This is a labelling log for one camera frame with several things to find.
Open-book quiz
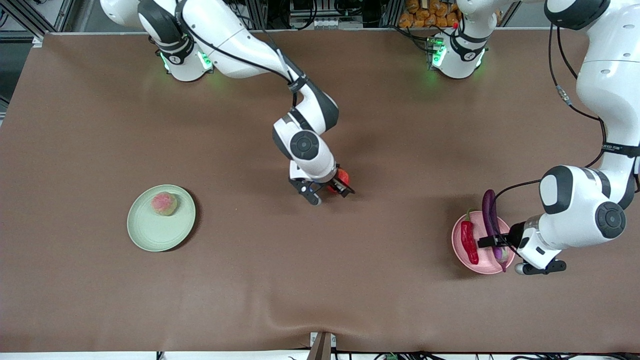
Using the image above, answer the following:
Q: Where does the red pomegranate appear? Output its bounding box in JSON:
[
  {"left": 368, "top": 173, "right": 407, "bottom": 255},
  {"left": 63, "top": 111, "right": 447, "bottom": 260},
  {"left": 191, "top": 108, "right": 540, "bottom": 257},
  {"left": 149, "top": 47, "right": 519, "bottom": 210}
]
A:
[{"left": 326, "top": 168, "right": 351, "bottom": 194}]

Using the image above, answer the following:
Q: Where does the red chili pepper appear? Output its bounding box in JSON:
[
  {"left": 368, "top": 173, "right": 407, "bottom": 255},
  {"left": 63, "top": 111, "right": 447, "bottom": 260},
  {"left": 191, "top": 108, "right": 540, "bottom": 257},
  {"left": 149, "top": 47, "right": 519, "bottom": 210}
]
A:
[{"left": 460, "top": 208, "right": 480, "bottom": 266}]

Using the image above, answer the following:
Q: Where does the purple eggplant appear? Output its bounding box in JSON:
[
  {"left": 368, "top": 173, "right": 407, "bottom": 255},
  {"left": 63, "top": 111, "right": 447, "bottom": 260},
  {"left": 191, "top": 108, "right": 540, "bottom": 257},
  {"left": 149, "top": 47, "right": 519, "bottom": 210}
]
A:
[{"left": 481, "top": 189, "right": 512, "bottom": 274}]

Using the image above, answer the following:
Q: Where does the pink-green peach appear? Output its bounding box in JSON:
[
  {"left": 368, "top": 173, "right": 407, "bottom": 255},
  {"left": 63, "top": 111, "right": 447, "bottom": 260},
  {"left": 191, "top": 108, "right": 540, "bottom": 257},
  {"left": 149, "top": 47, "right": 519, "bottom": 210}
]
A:
[{"left": 151, "top": 192, "right": 178, "bottom": 217}]

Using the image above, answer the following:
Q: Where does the pink round plate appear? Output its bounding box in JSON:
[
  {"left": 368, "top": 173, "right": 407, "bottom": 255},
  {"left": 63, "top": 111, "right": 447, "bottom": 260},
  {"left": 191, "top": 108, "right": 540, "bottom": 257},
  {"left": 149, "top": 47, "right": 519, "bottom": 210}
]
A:
[{"left": 451, "top": 211, "right": 516, "bottom": 275}]

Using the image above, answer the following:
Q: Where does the brown table cover mat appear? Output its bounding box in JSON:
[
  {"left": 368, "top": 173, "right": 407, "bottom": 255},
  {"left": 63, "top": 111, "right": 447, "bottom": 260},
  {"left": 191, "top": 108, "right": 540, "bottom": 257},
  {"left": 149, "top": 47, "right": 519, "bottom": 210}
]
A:
[{"left": 0, "top": 29, "right": 640, "bottom": 353}]

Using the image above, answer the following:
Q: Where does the silver table edge strip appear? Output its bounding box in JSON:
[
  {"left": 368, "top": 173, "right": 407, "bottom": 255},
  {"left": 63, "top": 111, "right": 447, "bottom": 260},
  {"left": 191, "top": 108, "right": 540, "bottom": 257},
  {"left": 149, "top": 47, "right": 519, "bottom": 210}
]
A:
[{"left": 32, "top": 26, "right": 616, "bottom": 37}]

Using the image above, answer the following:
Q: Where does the grey equipment rack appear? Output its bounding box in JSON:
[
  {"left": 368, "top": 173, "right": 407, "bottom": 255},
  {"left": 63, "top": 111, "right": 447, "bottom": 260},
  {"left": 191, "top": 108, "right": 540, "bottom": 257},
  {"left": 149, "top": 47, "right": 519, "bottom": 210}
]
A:
[{"left": 287, "top": 0, "right": 363, "bottom": 30}]

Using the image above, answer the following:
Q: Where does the pale green round plate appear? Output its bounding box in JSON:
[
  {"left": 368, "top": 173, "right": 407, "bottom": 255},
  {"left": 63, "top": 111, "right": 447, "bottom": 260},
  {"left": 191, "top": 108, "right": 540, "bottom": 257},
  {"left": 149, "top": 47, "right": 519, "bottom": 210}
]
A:
[{"left": 126, "top": 184, "right": 197, "bottom": 252}]

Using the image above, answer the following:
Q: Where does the net bag of oranges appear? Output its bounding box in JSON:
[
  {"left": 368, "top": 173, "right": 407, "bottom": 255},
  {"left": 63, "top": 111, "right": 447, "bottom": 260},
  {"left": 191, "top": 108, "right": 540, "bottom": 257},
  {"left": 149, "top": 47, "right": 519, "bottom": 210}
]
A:
[{"left": 398, "top": 0, "right": 463, "bottom": 29}]

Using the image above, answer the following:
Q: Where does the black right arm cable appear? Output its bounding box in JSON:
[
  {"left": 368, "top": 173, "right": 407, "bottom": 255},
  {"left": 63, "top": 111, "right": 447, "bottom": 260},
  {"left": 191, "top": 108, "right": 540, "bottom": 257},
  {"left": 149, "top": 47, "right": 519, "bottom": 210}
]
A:
[{"left": 175, "top": 0, "right": 307, "bottom": 108}]

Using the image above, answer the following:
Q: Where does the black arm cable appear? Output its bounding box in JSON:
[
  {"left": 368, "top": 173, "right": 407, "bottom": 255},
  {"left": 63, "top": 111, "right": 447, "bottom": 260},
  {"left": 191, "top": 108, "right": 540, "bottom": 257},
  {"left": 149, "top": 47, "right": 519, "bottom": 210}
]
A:
[
  {"left": 175, "top": 0, "right": 307, "bottom": 108},
  {"left": 492, "top": 22, "right": 640, "bottom": 211}
]

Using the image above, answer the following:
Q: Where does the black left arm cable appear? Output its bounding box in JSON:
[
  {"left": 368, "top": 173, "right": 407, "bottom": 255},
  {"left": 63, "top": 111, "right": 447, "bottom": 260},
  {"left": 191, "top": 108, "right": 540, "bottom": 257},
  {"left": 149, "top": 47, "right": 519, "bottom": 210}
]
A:
[{"left": 492, "top": 22, "right": 640, "bottom": 211}]

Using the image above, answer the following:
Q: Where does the grey table clamp bracket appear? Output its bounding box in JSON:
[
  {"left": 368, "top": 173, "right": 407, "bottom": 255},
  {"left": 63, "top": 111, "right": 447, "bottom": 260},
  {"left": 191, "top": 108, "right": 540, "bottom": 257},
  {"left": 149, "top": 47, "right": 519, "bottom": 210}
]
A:
[{"left": 309, "top": 331, "right": 337, "bottom": 360}]

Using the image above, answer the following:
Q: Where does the aluminium frame rail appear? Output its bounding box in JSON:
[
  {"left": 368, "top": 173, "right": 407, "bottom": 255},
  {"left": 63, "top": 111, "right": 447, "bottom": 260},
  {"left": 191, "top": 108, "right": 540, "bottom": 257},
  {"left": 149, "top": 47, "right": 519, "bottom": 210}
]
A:
[{"left": 0, "top": 0, "right": 68, "bottom": 37}]

